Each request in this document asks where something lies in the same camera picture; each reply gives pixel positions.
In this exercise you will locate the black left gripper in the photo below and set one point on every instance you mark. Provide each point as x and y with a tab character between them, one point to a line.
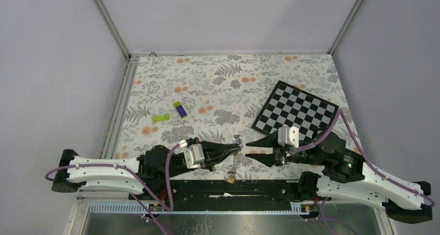
213	153

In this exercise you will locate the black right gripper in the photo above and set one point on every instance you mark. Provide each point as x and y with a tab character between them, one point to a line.
277	158

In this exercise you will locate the yellow key tag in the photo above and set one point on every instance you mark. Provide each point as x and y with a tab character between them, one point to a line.
231	179

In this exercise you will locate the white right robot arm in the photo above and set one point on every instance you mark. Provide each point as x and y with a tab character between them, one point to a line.
345	175

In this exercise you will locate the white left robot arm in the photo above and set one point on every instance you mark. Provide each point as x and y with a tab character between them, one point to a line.
152	169

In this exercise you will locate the black white chessboard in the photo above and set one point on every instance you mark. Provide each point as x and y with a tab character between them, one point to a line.
291	106

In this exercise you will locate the green marker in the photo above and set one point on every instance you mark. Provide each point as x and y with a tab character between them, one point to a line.
159	118

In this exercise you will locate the purple yellow marker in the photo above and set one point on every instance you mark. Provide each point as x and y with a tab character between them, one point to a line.
180	109

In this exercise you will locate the black front rail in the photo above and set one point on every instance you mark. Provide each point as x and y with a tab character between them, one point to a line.
276	188

